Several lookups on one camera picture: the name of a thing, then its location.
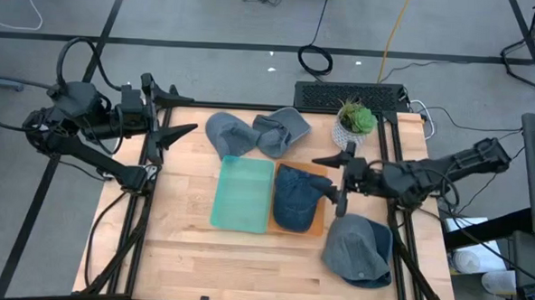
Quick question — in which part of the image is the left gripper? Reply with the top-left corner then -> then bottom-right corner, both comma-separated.
111,72 -> 202,167

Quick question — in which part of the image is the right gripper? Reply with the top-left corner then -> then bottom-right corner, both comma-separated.
308,140 -> 386,220

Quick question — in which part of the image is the grey cap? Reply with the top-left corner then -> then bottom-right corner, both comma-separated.
202,111 -> 264,164
320,211 -> 395,283
250,104 -> 314,162

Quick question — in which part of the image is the orange translucent plastic bin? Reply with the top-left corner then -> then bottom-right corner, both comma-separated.
267,160 -> 330,239

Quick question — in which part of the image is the potted green succulent plant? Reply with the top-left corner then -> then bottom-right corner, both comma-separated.
330,97 -> 380,152

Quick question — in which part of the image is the black perforated metal case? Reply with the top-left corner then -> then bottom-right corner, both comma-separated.
293,79 -> 411,115

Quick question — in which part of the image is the teal translucent plastic bin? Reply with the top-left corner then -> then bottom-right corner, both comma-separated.
209,155 -> 277,235

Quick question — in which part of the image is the white paper roll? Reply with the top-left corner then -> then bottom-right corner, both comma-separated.
451,248 -> 508,277
480,268 -> 519,296

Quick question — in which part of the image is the black desk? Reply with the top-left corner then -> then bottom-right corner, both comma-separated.
442,203 -> 534,254

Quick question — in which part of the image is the grey floor bar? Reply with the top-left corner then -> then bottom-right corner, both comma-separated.
0,74 -> 25,91

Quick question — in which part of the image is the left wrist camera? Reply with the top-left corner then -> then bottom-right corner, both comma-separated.
119,85 -> 145,114

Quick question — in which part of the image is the black aluminium table frame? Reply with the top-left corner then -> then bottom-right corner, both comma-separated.
73,80 -> 468,300

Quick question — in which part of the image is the white cable beside case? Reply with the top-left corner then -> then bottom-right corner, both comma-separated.
406,99 -> 438,141

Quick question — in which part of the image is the black cable with coil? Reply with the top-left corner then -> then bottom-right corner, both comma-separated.
296,0 -> 337,81

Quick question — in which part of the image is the yellow hanging cable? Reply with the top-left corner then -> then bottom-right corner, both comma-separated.
376,0 -> 413,85

